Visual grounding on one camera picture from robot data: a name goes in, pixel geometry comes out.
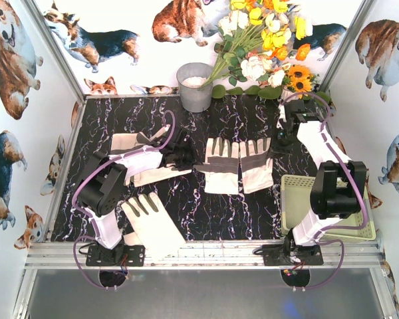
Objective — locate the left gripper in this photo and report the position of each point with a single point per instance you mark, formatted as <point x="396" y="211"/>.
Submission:
<point x="185" y="153"/>

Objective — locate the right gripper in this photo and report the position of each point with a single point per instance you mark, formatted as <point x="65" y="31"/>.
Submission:
<point x="284" y="139"/>

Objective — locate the work glove with grey band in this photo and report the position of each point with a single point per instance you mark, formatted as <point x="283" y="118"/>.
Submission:
<point x="256" y="165"/>

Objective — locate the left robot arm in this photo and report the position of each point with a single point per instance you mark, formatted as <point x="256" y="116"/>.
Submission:
<point x="133" y="159"/>

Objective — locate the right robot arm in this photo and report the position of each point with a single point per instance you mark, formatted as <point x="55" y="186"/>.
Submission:
<point x="338" y="188"/>

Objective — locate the work glove under left arm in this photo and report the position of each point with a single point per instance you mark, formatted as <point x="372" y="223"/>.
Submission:
<point x="125" y="142"/>

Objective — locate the green storage basket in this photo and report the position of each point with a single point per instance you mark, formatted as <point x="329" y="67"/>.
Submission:
<point x="295" y="204"/>

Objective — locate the small white flower pot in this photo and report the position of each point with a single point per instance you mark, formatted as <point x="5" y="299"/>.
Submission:
<point x="287" y="94"/>

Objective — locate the grey metal bucket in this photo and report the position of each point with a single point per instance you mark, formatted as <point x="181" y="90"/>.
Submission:
<point x="195" y="91"/>

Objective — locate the artificial flower bouquet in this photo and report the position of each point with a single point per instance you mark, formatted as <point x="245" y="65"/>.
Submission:
<point x="265" y="42"/>

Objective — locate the work glove near front edge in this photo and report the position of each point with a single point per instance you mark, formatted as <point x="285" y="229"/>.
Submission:
<point x="153" y="226"/>

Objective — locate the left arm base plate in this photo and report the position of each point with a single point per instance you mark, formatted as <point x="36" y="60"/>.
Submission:
<point x="118" y="256"/>

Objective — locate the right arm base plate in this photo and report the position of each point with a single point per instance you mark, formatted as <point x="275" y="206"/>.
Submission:
<point x="275" y="255"/>

